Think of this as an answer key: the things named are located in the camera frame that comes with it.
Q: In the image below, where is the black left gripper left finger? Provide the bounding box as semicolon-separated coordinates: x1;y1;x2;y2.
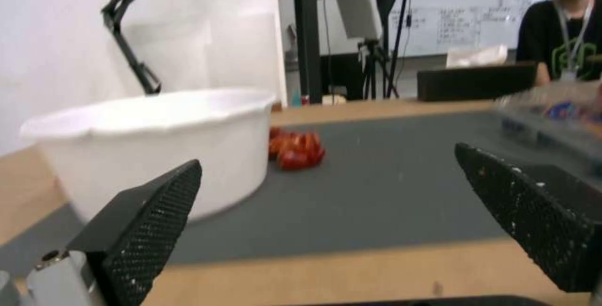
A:
25;159;204;306

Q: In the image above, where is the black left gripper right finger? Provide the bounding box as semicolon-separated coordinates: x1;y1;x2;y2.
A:
454;142;602;293

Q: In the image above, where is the clear plastic takeout container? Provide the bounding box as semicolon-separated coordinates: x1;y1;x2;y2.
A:
492;81;602;151

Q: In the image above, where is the white crumpled plastic bag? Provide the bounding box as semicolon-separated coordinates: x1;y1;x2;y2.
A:
445;45;510;69

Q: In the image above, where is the white plastic basin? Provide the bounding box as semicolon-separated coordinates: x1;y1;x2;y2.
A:
19;88;278;223

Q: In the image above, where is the black rectangular box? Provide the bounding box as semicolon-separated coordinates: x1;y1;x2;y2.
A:
416;62;539;102

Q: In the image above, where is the dark grey table mat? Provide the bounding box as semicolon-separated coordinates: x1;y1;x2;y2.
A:
0;109;602;268

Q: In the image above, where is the person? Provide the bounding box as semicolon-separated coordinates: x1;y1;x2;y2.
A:
515;0;602;86

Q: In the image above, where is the black tripod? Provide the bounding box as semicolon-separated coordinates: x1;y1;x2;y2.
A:
358;38;401;101

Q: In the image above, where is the whiteboard with writing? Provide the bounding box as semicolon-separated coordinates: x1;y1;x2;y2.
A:
385;0;561;56

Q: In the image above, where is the grey tilted panel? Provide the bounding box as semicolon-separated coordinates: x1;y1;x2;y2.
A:
332;0;383;39

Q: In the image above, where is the black vertical post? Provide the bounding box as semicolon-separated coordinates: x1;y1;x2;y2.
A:
290;0;322;106

